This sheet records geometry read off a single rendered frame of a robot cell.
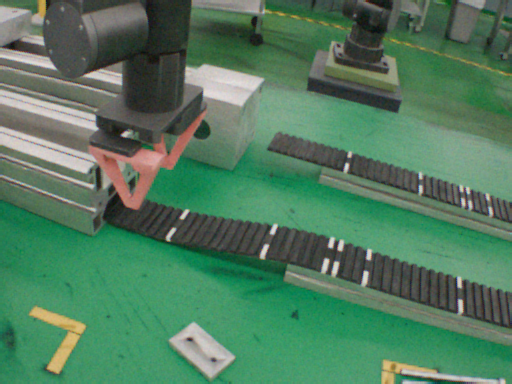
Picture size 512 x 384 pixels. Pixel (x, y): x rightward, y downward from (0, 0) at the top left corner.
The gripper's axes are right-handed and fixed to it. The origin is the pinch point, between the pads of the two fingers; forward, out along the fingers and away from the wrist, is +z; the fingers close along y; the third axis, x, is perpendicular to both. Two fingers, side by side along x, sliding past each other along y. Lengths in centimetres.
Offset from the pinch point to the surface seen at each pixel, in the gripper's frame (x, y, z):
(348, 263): 21.4, 0.9, 2.0
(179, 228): 3.8, 0.7, 4.5
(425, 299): 29.6, 2.4, 2.4
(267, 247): 13.4, 1.6, 2.5
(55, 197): -9.3, 4.3, 2.7
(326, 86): 11, -55, 7
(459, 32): 112, -498, 75
